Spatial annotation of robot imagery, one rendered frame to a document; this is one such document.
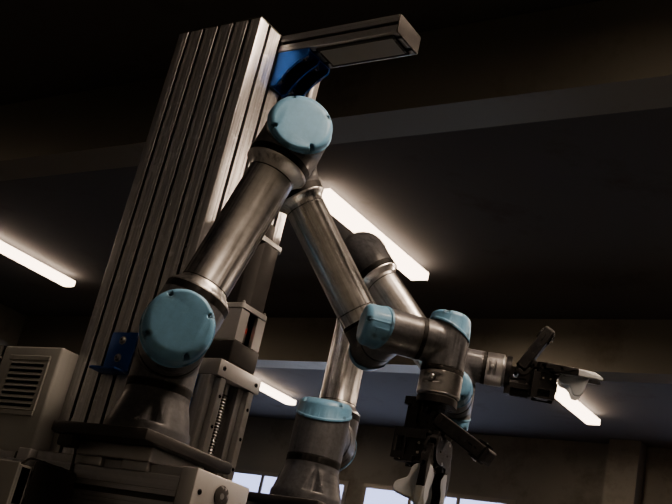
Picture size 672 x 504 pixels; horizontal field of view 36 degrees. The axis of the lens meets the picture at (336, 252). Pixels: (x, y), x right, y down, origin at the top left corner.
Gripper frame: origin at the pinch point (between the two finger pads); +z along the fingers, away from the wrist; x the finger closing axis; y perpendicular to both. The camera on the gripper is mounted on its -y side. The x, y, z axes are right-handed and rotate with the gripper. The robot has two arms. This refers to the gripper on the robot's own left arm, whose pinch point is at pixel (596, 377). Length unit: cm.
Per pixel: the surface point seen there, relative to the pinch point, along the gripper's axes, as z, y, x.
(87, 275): -372, -98, -551
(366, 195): -115, -130, -319
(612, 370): 43, -76, -452
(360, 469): -169, 2, -923
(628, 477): 99, -33, -775
